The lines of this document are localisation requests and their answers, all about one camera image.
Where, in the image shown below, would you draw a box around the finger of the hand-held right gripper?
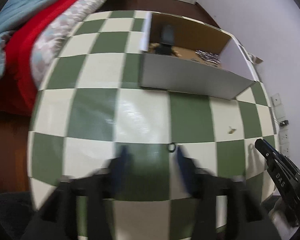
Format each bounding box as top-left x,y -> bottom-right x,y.
255,139 -> 290,167

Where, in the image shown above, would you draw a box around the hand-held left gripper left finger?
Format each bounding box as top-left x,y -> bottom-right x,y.
22,145 -> 130,240

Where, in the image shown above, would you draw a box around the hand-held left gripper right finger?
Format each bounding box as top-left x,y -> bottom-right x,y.
176,146 -> 280,240

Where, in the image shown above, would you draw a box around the cardboard box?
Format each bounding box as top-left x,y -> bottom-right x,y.
139,12 -> 263,100

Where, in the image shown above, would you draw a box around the black smart band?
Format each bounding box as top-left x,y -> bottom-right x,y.
155,24 -> 177,55

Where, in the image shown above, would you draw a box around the plastic bag with red print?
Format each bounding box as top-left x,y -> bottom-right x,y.
267,197 -> 298,228

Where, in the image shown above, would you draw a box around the green white checkered tablecloth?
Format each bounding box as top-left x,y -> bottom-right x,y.
27,10 -> 280,240

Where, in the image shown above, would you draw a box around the brown cardboard piece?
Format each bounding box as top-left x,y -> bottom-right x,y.
249,54 -> 264,64

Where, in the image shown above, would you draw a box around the person's dark trousers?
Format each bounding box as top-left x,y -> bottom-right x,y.
0,192 -> 38,240

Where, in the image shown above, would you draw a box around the grey white diamond quilt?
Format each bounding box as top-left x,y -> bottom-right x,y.
30,0 -> 127,90

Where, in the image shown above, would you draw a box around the red blanket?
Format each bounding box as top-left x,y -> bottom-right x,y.
0,0 -> 125,117

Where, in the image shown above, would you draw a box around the teal blanket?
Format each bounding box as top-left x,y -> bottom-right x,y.
0,0 -> 85,88

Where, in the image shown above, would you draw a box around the white charging cable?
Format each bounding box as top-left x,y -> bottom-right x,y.
270,110 -> 285,124

